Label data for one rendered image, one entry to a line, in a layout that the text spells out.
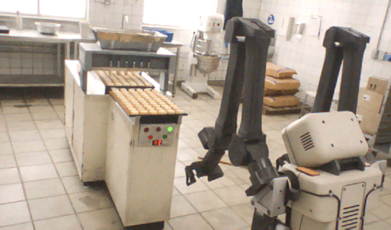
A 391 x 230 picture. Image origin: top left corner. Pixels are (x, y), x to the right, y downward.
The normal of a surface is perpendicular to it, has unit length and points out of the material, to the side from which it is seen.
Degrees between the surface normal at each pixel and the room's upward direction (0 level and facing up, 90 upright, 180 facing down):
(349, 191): 82
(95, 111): 90
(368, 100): 91
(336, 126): 48
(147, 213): 90
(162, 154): 90
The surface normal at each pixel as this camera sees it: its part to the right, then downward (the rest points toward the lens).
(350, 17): -0.87, 0.05
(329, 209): 0.50, 0.18
